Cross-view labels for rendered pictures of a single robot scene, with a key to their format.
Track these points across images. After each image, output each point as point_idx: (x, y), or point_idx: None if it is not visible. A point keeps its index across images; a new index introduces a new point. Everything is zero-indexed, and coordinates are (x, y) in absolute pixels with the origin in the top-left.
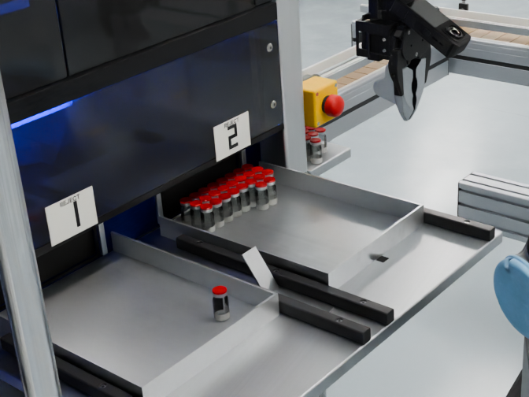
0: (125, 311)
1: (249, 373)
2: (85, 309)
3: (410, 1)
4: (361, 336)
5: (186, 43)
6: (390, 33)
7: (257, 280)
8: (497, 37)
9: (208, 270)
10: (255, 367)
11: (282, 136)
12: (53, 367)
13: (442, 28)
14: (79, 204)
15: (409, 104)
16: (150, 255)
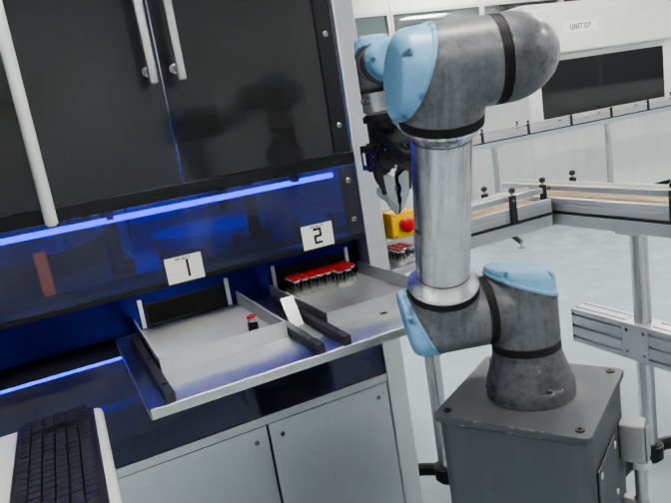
0: (209, 330)
1: (237, 363)
2: (191, 328)
3: (384, 129)
4: (316, 347)
5: (276, 171)
6: (374, 151)
7: (287, 316)
8: (587, 197)
9: (263, 309)
10: (244, 360)
11: (365, 243)
12: None
13: (398, 143)
14: (190, 261)
15: (393, 201)
16: (247, 303)
